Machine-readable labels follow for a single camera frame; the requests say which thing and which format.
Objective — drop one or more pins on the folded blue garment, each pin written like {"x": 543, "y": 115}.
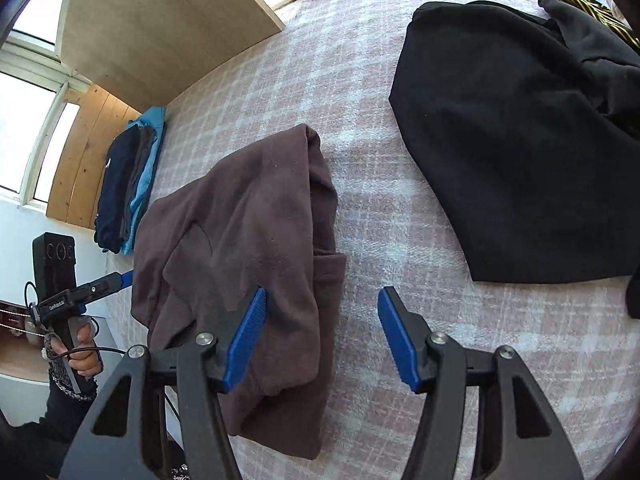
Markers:
{"x": 152, "y": 120}

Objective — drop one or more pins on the side glass window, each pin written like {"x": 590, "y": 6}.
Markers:
{"x": 25, "y": 125}

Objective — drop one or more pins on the wooden shelf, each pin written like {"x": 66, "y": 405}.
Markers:
{"x": 20, "y": 360}

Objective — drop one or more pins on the person's left hand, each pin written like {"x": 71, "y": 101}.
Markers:
{"x": 87, "y": 360}

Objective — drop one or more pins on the person's left forearm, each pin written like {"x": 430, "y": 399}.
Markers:
{"x": 50, "y": 415}

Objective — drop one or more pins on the pine wood panel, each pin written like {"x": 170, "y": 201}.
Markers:
{"x": 85, "y": 155}

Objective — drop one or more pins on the brown fleece garment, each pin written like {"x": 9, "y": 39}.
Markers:
{"x": 240, "y": 220}

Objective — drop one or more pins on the plywood board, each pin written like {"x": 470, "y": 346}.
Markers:
{"x": 160, "y": 25}

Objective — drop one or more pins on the plain black garment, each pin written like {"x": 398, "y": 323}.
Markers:
{"x": 500, "y": 150}

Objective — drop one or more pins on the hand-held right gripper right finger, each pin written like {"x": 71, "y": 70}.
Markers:
{"x": 397, "y": 340}

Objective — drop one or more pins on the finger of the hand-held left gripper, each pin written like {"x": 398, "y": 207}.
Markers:
{"x": 107, "y": 282}

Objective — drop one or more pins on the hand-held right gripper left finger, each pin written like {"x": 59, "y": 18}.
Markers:
{"x": 247, "y": 340}

